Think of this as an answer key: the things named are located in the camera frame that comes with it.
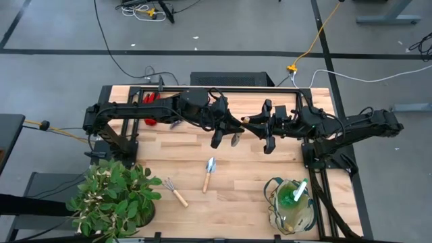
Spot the grey side platform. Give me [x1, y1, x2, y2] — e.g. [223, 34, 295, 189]
[6, 171, 89, 242]

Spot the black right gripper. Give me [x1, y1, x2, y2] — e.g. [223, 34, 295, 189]
[245, 99, 295, 155]

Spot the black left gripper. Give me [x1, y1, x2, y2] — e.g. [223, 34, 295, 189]
[210, 95, 245, 150]

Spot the black stand leg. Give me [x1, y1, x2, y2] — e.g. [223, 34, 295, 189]
[157, 0, 176, 24]

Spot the white cable bundle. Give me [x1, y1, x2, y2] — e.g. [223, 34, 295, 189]
[120, 3, 167, 22]

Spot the yellow extension cable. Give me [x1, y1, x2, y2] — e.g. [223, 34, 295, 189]
[286, 3, 340, 74]

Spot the black beam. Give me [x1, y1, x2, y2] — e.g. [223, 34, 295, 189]
[0, 193, 74, 217]

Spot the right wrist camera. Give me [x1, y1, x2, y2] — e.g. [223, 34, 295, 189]
[274, 105, 289, 119]

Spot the black cable sleeve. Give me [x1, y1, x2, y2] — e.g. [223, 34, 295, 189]
[308, 168, 364, 241]

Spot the wooden handled narrow trowel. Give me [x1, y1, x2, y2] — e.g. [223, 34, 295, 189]
[230, 115, 252, 148]

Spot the black floor cable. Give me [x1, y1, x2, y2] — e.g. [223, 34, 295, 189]
[92, 0, 180, 85]

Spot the black computer case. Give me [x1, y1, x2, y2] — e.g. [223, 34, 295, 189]
[190, 71, 275, 88]

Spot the red black gardening glove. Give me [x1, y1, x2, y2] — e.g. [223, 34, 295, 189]
[142, 92, 161, 127]

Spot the white floor cable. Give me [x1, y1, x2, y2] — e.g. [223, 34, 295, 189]
[290, 63, 432, 88]

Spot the grey desk foot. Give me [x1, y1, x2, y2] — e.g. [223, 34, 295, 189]
[356, 0, 423, 26]
[390, 103, 432, 113]

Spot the black plant pot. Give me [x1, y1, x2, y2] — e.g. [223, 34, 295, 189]
[136, 198, 157, 227]

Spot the black cable bundle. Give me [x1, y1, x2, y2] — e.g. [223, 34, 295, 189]
[407, 32, 432, 63]

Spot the black side table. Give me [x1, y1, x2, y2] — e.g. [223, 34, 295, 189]
[0, 113, 26, 176]

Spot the wooden handled wide trowel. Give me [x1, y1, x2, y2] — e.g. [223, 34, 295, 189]
[202, 157, 217, 194]

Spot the beige green gardening bag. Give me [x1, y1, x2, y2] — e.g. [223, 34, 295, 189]
[263, 177, 318, 236]

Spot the green spray bottle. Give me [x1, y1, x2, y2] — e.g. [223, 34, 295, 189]
[276, 178, 309, 209]

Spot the wooden handled hand rake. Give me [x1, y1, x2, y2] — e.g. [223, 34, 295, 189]
[163, 178, 189, 209]

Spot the green leafy plant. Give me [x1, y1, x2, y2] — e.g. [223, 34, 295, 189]
[65, 158, 163, 243]

